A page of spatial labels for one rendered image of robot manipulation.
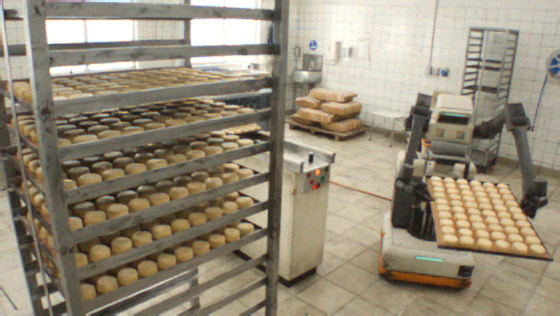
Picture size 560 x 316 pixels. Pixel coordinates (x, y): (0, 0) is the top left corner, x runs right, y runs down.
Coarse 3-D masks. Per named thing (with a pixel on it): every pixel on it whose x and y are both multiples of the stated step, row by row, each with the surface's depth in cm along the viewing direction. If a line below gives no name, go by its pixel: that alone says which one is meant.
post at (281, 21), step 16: (288, 0) 104; (288, 16) 106; (272, 64) 110; (272, 80) 111; (272, 96) 112; (272, 112) 113; (272, 128) 115; (272, 144) 116; (272, 160) 117; (272, 176) 118; (272, 192) 120; (272, 208) 121; (272, 224) 123; (272, 240) 124; (272, 256) 126; (272, 272) 127; (272, 288) 129; (272, 304) 132
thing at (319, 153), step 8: (256, 136) 307; (264, 136) 300; (288, 144) 283; (296, 144) 278; (304, 144) 274; (304, 152) 274; (320, 152) 263; (328, 152) 259; (336, 152) 257; (328, 160) 259
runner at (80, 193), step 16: (256, 144) 113; (192, 160) 99; (208, 160) 102; (224, 160) 106; (128, 176) 87; (144, 176) 90; (160, 176) 93; (80, 192) 80; (96, 192) 82; (48, 208) 75
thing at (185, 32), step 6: (180, 0) 133; (186, 0) 132; (180, 24) 136; (186, 24) 135; (180, 30) 136; (186, 30) 136; (180, 36) 137; (186, 36) 136; (180, 60) 140; (186, 60) 139; (192, 282) 166; (192, 300) 169; (198, 300) 170
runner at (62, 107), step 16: (240, 80) 103; (256, 80) 107; (96, 96) 77; (112, 96) 80; (128, 96) 82; (144, 96) 85; (160, 96) 88; (176, 96) 91; (192, 96) 94; (64, 112) 74; (80, 112) 76
